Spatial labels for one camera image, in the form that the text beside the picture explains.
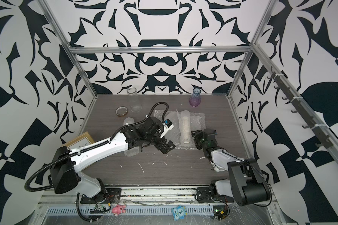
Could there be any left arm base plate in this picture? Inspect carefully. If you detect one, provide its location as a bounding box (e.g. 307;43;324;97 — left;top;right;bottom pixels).
80;188;122;204

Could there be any bubble wrap around vase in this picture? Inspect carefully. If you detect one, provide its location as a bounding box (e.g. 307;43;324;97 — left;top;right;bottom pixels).
165;111;206;150

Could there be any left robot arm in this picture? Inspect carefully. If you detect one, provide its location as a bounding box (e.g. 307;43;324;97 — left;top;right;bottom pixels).
24;102;175;202

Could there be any black hook rail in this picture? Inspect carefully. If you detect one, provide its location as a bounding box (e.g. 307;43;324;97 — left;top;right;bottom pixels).
268;72;334;149

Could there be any brown tape roll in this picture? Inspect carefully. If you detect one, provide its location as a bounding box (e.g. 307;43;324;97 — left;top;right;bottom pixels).
115;106;128;117

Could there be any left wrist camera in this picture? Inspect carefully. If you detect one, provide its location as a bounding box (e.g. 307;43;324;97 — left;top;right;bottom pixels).
161;119;174;138

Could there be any clear glass vase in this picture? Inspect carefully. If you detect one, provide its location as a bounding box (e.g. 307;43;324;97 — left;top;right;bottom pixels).
127;87;142;113

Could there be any black corrugated cable hose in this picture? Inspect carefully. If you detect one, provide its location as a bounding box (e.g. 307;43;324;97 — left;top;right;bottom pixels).
75;192;102;223

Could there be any purple blue glass vase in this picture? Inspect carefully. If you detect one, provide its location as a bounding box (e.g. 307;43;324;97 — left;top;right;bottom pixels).
189;88;201;107

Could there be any pink toy figure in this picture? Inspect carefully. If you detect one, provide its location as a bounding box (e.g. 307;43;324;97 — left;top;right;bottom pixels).
111;204;126;216

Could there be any bubble-wrapped cylinder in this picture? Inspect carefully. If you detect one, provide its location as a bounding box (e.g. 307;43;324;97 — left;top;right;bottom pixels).
167;110;192;147

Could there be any bubble-wrapped roll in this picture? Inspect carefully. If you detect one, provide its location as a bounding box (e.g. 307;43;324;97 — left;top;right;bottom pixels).
124;126;141;157

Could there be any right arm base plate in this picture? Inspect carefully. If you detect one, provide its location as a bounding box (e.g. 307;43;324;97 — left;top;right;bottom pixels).
194;186;234;203

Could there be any circuit board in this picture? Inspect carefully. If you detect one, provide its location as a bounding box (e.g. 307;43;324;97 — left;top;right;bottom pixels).
89;204;111;214
214;206;230;221

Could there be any white alarm clock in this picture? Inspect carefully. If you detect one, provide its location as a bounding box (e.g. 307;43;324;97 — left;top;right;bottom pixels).
210;162;228;172

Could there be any blue toy figure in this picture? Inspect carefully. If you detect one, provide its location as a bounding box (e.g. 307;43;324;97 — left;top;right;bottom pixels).
171;206;187;221

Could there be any white perforated cable duct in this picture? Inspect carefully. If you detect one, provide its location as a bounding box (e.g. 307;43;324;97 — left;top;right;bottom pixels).
46;205;214;216

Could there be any wooden picture frame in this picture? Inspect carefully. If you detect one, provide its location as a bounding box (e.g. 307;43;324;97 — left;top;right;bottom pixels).
64;132;95;150

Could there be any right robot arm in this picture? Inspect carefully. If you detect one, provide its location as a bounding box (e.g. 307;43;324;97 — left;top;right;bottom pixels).
191;129;272;207

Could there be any left circuit board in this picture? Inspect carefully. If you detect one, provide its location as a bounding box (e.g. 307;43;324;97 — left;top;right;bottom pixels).
89;204;111;214

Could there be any right circuit board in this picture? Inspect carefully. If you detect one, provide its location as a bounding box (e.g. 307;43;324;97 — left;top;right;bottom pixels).
214;206;230;221

